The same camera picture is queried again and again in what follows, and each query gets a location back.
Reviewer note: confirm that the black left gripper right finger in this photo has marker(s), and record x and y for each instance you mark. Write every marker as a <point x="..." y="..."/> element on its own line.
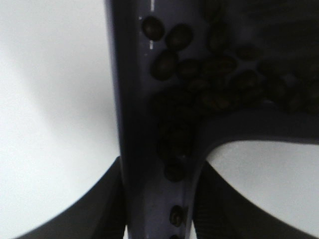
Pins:
<point x="220" y="212"/>

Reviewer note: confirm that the purple plastic dustpan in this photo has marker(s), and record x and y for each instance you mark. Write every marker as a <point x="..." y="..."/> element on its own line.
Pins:
<point x="148" y="193"/>

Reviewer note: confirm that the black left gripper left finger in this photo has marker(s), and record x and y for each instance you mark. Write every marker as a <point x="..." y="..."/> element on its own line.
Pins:
<point x="99" y="214"/>

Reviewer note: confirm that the pile of coffee beans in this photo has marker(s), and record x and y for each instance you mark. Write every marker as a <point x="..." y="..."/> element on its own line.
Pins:
<point x="260" y="81"/>

